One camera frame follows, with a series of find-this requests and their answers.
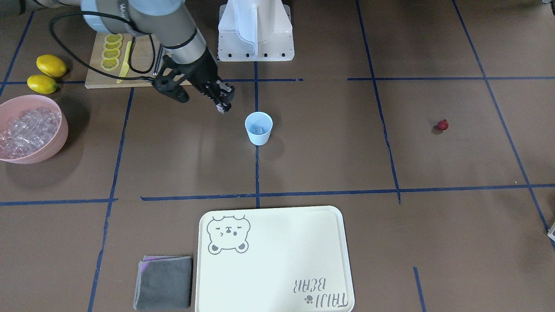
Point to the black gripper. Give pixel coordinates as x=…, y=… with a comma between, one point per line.
x=204, y=73

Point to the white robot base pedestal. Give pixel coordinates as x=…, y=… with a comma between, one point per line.
x=255, y=31

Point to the white cup rack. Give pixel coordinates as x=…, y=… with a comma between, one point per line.
x=551, y=233

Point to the pile of clear ice cubes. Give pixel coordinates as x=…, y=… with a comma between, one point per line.
x=32, y=130

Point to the pink bowl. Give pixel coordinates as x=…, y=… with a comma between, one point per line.
x=12, y=109

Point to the steel muddler black tip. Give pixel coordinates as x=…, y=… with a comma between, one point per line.
x=159, y=60

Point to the lemon slice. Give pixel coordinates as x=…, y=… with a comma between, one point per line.
x=112, y=46
x=111, y=54
x=110, y=64
x=113, y=38

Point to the red strawberry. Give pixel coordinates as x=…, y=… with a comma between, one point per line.
x=442, y=125

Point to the cream bear tray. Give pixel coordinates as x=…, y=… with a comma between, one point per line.
x=292, y=259

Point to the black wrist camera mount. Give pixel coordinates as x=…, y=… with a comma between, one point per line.
x=169, y=79

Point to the yellow lemon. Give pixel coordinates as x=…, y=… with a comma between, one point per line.
x=42, y=84
x=51, y=65

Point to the light blue cup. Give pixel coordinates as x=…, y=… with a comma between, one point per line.
x=258, y=119

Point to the grey folded cloth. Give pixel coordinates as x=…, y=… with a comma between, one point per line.
x=163, y=283

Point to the yellow plastic knife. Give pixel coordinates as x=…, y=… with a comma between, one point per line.
x=124, y=70

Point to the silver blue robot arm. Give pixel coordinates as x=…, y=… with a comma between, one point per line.
x=169, y=21

